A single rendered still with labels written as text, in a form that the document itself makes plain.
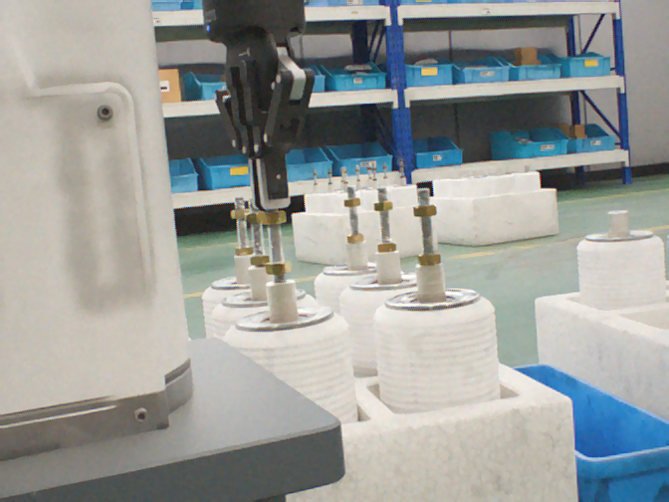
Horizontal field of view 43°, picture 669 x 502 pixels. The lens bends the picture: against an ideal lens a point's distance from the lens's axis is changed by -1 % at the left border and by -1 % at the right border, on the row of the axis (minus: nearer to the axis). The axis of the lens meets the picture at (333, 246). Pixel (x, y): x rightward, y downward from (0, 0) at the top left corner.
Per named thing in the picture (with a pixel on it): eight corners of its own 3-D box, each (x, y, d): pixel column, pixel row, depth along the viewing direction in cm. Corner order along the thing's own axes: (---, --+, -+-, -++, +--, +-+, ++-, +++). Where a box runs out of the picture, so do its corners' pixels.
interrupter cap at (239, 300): (207, 312, 74) (207, 304, 74) (241, 297, 81) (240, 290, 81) (290, 309, 72) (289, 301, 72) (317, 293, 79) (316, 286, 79)
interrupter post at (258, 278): (246, 306, 76) (242, 269, 75) (256, 301, 78) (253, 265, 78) (272, 305, 75) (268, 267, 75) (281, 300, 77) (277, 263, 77)
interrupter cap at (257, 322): (273, 314, 70) (272, 306, 70) (352, 314, 66) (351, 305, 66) (215, 335, 64) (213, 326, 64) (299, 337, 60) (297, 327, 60)
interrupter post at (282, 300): (281, 321, 67) (276, 279, 66) (307, 321, 65) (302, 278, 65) (263, 328, 65) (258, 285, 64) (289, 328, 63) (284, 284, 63)
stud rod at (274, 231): (275, 295, 64) (263, 195, 63) (275, 294, 65) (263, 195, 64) (288, 294, 64) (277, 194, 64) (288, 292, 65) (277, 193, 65)
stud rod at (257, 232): (268, 282, 76) (259, 197, 75) (257, 283, 76) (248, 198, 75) (267, 280, 77) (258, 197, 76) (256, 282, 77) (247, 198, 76)
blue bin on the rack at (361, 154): (314, 178, 589) (312, 147, 587) (364, 173, 603) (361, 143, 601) (342, 176, 543) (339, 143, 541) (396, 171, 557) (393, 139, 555)
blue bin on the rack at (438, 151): (383, 171, 605) (380, 141, 603) (430, 166, 619) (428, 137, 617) (416, 169, 559) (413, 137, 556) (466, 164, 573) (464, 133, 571)
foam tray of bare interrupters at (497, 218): (558, 234, 334) (556, 188, 332) (476, 246, 319) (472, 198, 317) (501, 230, 370) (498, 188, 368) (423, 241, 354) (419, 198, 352)
